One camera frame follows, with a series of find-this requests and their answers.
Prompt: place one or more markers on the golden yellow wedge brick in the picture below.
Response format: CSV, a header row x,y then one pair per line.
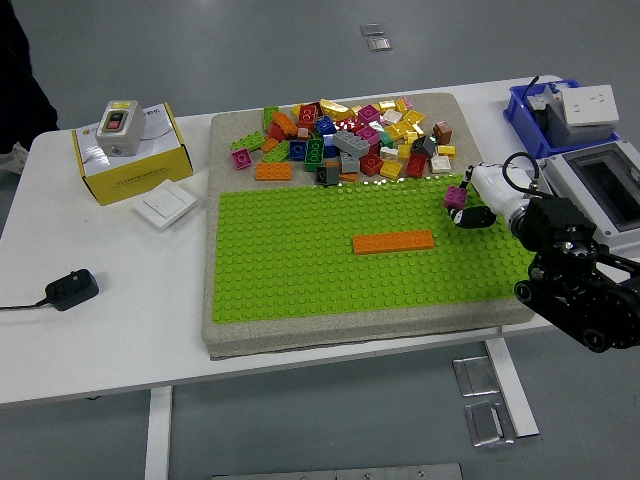
x,y
334,106

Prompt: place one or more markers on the small orange brick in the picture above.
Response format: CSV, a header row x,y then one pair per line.
x,y
269,145
348,176

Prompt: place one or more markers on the white table leg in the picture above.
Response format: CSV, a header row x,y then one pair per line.
x,y
159,435
515,400

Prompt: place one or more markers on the flat orange eight-stud brick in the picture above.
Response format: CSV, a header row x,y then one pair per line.
x,y
273,171

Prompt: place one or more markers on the dark grey slope brick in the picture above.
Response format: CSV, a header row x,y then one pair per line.
x,y
424,145

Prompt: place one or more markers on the square grey brick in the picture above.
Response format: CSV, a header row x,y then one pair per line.
x,y
350,161

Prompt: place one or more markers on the red square ringed brick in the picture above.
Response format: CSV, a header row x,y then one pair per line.
x,y
371,164

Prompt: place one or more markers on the white wall switch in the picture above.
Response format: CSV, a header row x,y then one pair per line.
x,y
165,205

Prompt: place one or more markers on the blue plastic bin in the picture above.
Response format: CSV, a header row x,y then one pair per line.
x,y
520,112

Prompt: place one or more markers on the small pink brick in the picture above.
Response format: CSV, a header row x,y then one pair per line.
x,y
407,102

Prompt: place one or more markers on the red white-spotted brick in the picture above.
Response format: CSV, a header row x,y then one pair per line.
x,y
347,124

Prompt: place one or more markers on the small metal floor plate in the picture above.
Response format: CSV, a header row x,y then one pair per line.
x,y
380,45
372,29

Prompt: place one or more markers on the grey device block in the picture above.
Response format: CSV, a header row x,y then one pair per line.
x,y
575,135

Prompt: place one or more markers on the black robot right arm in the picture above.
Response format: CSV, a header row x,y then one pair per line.
x,y
560,225

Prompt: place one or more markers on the dark green ringed brick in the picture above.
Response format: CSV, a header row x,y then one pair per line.
x,y
314,152

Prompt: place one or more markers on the long orange brick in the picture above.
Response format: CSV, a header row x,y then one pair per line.
x,y
393,242

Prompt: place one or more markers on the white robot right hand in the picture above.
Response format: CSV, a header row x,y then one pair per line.
x,y
500,192

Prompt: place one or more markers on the white wall socket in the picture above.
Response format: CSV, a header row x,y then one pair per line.
x,y
587,105

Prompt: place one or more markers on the grey-brown foam mat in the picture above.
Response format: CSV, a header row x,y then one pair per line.
x,y
225,130

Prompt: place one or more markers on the white brick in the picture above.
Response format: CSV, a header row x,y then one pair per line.
x,y
389,152
441,164
391,116

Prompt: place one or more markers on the long grey brick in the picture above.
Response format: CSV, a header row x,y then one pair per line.
x,y
351,141

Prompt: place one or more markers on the black power adapter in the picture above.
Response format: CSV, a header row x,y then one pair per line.
x,y
72,291

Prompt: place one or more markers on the lime green long brick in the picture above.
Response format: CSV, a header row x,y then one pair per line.
x,y
247,140
277,152

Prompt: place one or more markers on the lime green studded baseplate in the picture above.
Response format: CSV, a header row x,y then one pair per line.
x,y
300,270

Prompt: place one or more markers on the brown brick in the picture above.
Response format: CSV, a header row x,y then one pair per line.
x,y
442,131

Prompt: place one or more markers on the person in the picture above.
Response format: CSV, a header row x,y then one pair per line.
x,y
20,75

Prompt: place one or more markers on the yellow white cardboard box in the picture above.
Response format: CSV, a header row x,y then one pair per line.
x,y
140,180

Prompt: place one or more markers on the blue studded brick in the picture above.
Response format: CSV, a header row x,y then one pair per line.
x,y
325,125

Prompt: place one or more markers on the grey push-button switch box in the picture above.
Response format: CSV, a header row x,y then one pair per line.
x,y
120,140

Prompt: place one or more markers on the large metal floor plate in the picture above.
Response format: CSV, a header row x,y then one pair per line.
x,y
487,424
475,376

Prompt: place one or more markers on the small salmon brick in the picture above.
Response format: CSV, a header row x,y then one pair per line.
x,y
303,132

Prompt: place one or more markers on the dark grey ringed brick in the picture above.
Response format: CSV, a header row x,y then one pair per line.
x,y
327,175

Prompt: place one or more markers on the large red brick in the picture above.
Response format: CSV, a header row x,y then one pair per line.
x,y
307,115

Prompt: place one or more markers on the grey electrical enclosure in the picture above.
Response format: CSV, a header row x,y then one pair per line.
x,y
607,190

